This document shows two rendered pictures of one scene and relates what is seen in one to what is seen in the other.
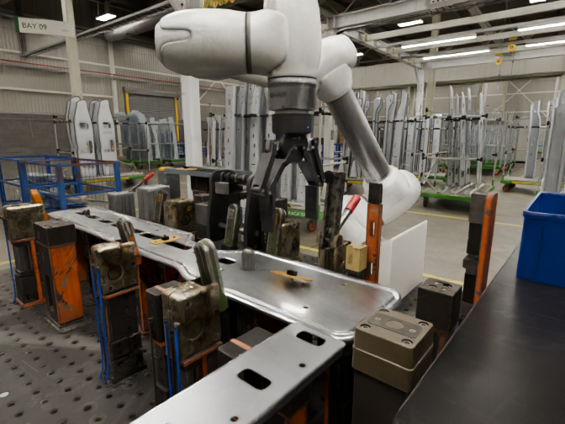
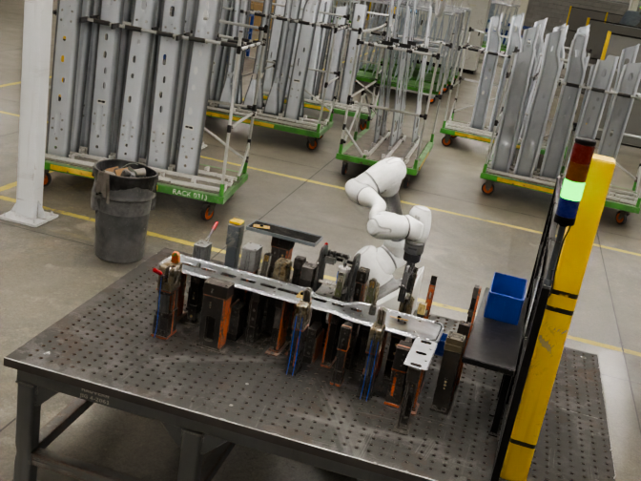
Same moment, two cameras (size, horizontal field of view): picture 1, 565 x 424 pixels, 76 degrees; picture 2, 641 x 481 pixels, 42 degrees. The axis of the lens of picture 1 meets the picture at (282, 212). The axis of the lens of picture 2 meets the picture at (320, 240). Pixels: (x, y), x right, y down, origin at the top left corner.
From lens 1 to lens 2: 317 cm
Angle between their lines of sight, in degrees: 26
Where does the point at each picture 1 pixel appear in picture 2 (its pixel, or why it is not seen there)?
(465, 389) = (475, 350)
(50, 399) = (274, 384)
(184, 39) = (387, 232)
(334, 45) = (397, 169)
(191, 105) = (42, 20)
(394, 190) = not seen: hidden behind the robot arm
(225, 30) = (403, 229)
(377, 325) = (452, 336)
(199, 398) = (412, 358)
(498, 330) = (480, 336)
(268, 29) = (416, 228)
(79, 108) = not seen: outside the picture
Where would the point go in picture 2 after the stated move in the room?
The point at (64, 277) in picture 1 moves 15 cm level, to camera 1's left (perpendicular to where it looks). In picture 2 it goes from (225, 318) to (194, 319)
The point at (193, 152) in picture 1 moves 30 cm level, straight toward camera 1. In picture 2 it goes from (39, 94) to (52, 103)
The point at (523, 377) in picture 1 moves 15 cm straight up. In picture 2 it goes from (487, 347) to (495, 316)
